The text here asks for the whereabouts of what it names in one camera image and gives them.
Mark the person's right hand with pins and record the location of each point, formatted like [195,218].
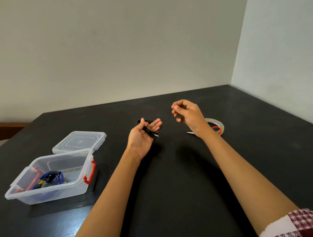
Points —
[193,117]

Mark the person's left hand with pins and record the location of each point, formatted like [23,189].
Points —
[139,142]

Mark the clear tape roll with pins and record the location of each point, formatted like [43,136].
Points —
[215,120]

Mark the clear plastic box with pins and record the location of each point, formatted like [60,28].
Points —
[61,193]

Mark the person's right forearm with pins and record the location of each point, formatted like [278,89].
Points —
[249,180]

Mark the person's left forearm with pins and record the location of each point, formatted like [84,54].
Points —
[110,197]

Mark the clear plastic lid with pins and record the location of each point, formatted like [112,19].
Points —
[78,141]

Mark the brown wooden furniture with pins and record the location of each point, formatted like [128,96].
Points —
[12,130]

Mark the maroon white patterned right sleeve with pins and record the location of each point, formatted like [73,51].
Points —
[293,223]

